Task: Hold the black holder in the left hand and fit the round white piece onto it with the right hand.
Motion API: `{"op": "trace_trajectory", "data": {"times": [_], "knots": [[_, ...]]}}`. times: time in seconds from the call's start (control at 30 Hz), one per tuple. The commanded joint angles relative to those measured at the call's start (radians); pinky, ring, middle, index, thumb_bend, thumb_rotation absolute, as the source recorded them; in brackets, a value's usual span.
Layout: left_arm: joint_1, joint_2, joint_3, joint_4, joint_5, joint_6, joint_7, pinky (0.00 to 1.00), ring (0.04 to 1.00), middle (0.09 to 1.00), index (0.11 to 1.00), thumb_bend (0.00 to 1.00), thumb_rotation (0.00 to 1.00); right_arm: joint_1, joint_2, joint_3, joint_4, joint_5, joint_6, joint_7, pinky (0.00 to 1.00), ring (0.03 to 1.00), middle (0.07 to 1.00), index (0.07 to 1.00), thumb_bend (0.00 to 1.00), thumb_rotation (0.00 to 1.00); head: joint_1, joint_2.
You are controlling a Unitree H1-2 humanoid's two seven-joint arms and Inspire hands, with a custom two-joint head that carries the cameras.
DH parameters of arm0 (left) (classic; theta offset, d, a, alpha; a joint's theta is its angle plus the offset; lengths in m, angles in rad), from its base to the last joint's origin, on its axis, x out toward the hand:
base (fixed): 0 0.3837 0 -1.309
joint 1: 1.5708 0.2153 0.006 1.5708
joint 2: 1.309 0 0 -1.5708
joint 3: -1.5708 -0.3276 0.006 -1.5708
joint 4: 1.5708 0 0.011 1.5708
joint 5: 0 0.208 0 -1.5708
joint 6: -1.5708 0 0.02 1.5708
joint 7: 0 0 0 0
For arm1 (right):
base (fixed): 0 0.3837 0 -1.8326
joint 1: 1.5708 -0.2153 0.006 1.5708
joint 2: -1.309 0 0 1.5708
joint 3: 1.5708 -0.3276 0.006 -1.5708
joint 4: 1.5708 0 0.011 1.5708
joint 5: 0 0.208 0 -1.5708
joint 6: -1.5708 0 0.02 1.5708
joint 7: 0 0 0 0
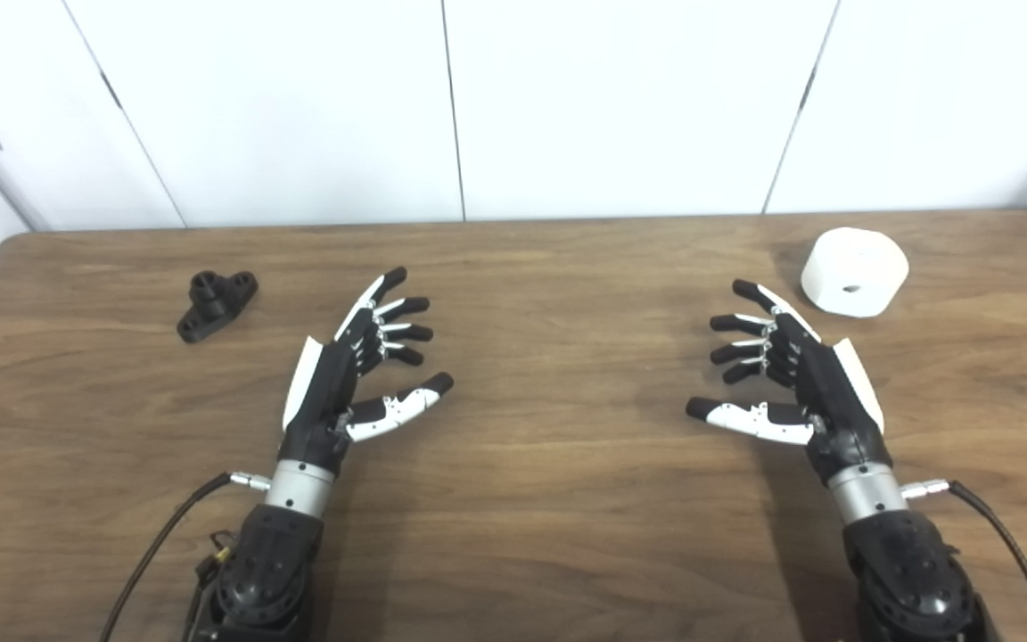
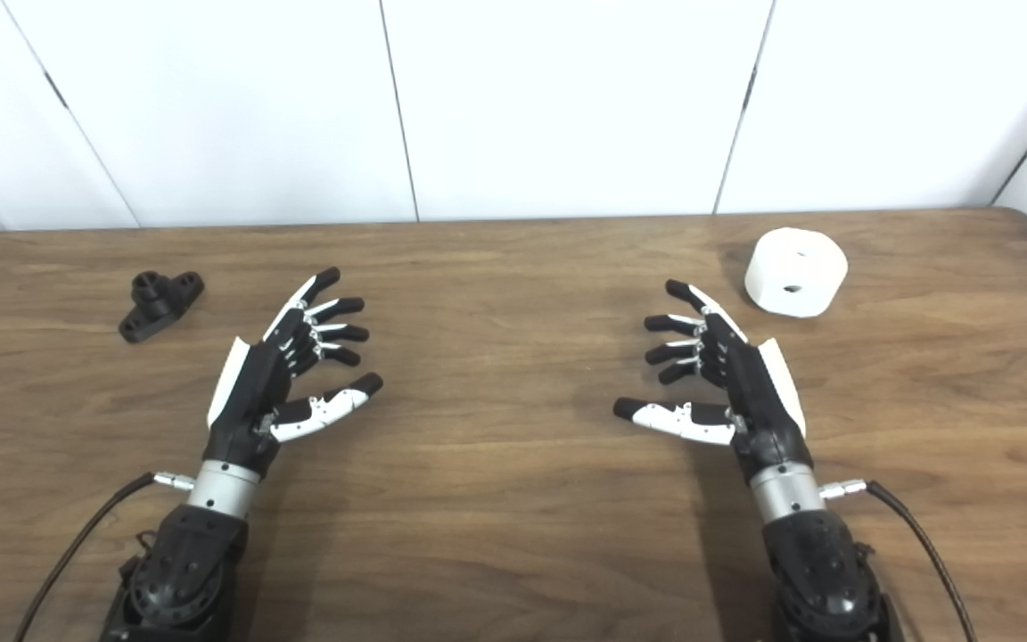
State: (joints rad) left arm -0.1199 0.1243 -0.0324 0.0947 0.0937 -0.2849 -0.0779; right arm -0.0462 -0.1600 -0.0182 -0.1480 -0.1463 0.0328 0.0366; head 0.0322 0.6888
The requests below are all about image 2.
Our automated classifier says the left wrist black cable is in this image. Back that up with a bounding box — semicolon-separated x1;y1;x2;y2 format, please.
12;471;198;642

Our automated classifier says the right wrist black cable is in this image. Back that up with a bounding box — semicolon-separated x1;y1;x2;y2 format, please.
819;479;978;642

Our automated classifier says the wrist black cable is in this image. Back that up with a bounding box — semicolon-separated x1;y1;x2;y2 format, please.
12;471;198;642
819;479;978;642

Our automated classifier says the round white cylindrical piece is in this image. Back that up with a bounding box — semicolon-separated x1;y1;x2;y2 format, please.
744;227;850;319

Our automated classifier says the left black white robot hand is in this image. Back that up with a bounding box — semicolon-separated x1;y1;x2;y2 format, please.
185;266;384;520

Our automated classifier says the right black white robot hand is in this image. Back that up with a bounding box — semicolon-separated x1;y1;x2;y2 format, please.
612;278;828;527

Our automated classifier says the black plastic holder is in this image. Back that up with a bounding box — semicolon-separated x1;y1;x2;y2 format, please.
118;270;206;344

